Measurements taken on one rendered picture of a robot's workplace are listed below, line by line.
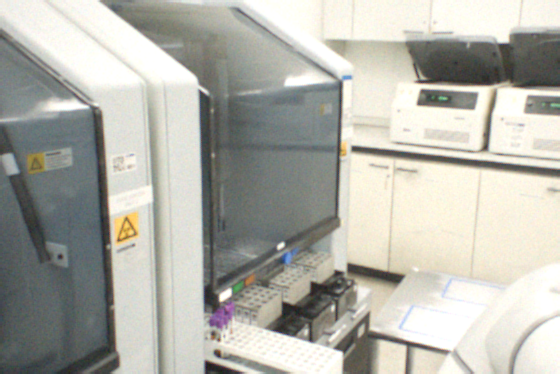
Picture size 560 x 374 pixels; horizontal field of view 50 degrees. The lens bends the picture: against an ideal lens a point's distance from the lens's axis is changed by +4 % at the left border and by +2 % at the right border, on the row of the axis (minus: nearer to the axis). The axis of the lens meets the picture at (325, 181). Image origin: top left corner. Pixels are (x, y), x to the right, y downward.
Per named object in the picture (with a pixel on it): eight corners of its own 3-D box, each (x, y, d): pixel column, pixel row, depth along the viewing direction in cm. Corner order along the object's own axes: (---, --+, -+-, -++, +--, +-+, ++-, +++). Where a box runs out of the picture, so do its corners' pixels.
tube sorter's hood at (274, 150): (42, 262, 144) (10, -18, 128) (204, 202, 196) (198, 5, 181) (216, 308, 121) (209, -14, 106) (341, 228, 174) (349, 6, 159)
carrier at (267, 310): (275, 312, 151) (275, 290, 149) (282, 313, 150) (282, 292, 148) (250, 331, 141) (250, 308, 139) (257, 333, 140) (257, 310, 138)
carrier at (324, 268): (328, 271, 177) (329, 253, 176) (334, 273, 176) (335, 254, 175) (310, 285, 167) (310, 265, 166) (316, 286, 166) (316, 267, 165)
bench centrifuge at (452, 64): (386, 143, 352) (393, 33, 336) (421, 130, 405) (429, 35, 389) (479, 154, 326) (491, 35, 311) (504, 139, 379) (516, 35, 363)
